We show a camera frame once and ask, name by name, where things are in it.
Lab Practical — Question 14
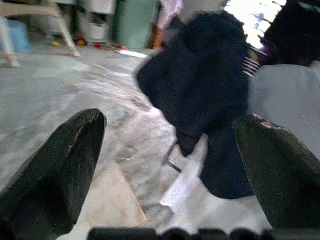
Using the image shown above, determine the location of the pink hanging garment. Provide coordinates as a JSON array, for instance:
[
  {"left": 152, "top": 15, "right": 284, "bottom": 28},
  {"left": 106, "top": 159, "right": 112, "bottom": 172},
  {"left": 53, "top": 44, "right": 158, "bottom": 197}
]
[{"left": 156, "top": 0, "right": 184, "bottom": 29}]

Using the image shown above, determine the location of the white drawer trolley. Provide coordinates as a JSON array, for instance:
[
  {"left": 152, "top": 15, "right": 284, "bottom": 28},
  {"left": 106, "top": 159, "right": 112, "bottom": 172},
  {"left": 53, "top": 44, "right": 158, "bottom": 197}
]
[{"left": 77, "top": 0, "right": 116, "bottom": 42}]

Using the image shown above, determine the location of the white hanging garment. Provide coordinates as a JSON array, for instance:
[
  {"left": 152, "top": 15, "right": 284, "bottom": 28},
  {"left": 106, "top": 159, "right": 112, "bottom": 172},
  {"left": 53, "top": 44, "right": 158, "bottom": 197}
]
[{"left": 159, "top": 63, "right": 320, "bottom": 235}]

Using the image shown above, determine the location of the black hanging garment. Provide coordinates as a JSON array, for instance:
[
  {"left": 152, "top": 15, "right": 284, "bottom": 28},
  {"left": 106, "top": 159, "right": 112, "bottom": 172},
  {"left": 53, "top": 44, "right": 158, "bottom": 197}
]
[{"left": 136, "top": 11, "right": 256, "bottom": 201}]

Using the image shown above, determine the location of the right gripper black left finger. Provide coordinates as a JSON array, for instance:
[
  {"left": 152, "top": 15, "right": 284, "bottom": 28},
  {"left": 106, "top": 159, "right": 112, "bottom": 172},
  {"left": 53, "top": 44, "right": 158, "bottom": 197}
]
[{"left": 0, "top": 108, "right": 108, "bottom": 240}]

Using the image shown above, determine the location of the white beige baby high chair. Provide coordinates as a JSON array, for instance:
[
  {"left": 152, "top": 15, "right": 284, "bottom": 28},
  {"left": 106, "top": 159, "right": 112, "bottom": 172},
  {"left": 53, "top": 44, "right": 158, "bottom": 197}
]
[{"left": 0, "top": 0, "right": 81, "bottom": 68}]

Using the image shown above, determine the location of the light blue plastic box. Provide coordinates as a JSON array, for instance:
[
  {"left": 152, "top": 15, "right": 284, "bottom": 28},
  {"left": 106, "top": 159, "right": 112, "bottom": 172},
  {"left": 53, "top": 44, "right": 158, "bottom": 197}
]
[{"left": 7, "top": 19, "right": 31, "bottom": 51}]

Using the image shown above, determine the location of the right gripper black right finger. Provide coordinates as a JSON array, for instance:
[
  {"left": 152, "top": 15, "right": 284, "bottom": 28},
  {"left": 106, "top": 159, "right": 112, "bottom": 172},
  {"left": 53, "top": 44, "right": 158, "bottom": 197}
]
[{"left": 234, "top": 113, "right": 320, "bottom": 230}]

